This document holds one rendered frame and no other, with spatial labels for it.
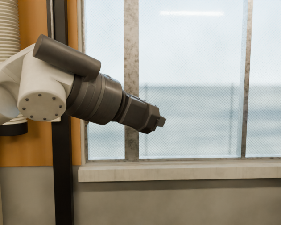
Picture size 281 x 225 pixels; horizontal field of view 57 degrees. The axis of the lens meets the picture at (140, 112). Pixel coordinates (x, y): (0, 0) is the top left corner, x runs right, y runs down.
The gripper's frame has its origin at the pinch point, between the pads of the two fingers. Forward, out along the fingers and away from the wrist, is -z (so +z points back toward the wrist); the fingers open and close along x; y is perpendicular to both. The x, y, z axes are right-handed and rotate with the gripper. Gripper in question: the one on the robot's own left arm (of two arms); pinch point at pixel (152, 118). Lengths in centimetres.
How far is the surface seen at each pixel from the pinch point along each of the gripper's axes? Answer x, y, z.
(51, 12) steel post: -106, 23, 6
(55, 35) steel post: -105, 13, 0
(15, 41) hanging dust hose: -108, 2, 16
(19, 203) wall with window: -107, -87, -16
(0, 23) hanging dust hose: -108, 7, 25
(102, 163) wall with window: -90, -46, -49
